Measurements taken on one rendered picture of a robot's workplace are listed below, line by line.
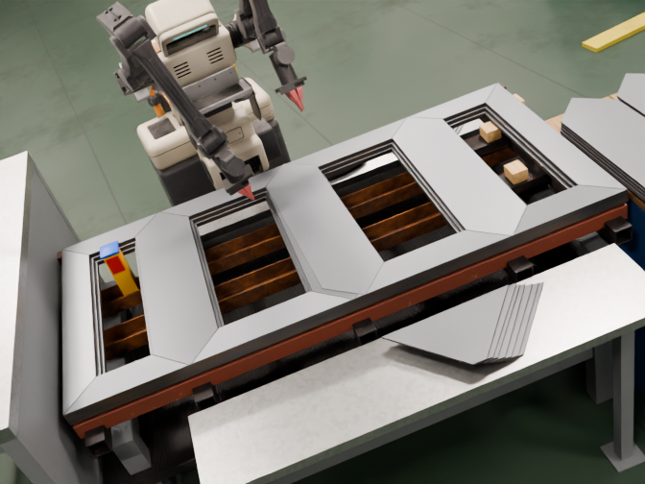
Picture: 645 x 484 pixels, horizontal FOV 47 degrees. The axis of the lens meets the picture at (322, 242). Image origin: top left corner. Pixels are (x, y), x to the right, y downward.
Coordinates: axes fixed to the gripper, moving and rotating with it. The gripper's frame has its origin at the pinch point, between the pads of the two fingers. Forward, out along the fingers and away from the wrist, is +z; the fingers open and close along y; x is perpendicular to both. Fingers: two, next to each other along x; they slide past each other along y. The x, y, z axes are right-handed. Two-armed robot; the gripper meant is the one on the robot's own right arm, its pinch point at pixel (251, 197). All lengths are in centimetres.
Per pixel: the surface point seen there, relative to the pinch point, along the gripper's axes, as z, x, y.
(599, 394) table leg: 99, -60, 61
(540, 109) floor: 119, 114, 135
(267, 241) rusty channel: 13.1, -6.5, -3.9
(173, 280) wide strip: -6.5, -26.0, -29.6
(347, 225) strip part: 6.0, -31.8, 21.5
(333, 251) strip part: 4.5, -40.5, 14.5
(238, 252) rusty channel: 10.6, -6.3, -13.4
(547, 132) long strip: 22, -25, 87
